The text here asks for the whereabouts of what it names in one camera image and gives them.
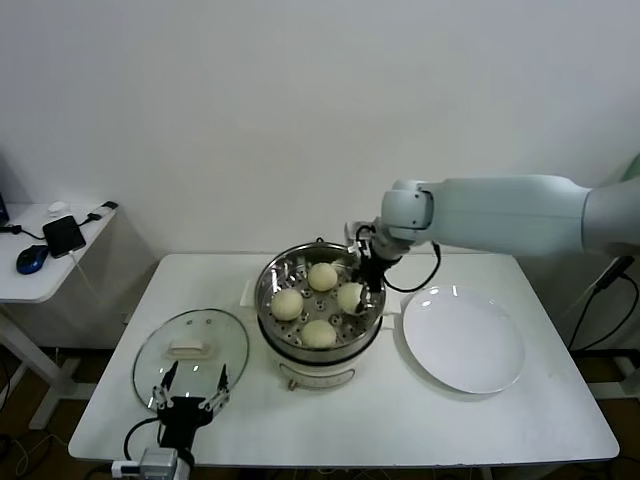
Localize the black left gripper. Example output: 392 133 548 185
151 362 231 446

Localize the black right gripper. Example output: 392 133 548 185
353 242 396 314

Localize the white steamed baozi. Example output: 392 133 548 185
307 263 338 293
337 282 369 315
300 319 337 350
270 290 305 323

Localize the glass pot lid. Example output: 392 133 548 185
132 308 251 412

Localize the steel steamer basket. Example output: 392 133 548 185
241 243 401 362

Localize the white electric cooker base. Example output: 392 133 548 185
258 314 396 392

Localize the white plate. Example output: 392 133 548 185
402 284 527 396

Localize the white side table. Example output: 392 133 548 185
0 202 164 431

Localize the black phone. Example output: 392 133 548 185
43 215 89 259

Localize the blue computer mouse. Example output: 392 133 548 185
16 243 51 275

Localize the dark monitor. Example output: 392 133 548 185
0 149 12 226

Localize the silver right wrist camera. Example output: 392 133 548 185
344 221 376 256

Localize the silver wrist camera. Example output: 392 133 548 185
344 221 376 256
110 447 180 475

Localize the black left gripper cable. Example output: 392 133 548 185
123 418 161 459

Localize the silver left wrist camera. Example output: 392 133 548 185
110 447 180 475

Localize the white charging cable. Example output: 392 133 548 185
69 252 109 311

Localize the black desk cable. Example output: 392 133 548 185
0 223 49 241

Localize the black power cable with adapter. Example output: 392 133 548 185
567 254 640 351

